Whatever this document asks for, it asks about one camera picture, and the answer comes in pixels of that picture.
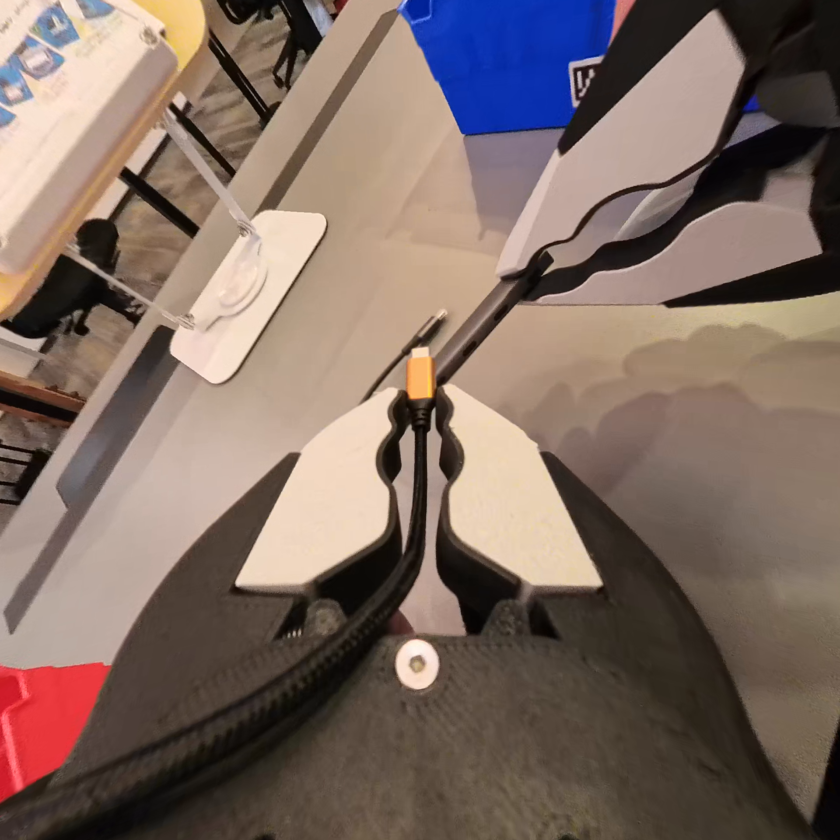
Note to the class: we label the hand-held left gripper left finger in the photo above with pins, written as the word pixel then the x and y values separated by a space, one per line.
pixel 322 512

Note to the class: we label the printed instruction sheet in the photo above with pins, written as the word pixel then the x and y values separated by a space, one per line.
pixel 59 105

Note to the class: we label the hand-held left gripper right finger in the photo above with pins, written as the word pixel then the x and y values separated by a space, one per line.
pixel 519 512

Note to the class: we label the blue plastic bin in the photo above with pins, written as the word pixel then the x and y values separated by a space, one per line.
pixel 512 66

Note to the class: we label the wooden display board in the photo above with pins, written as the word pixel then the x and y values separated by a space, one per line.
pixel 177 20

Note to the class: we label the red plastic bin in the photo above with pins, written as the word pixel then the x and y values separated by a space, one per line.
pixel 46 729

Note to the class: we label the white stand base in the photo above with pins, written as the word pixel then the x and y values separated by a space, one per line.
pixel 256 295

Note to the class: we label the dark USB hub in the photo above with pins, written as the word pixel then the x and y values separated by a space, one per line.
pixel 486 322

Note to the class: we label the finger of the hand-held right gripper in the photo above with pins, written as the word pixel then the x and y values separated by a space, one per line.
pixel 735 243
pixel 643 145

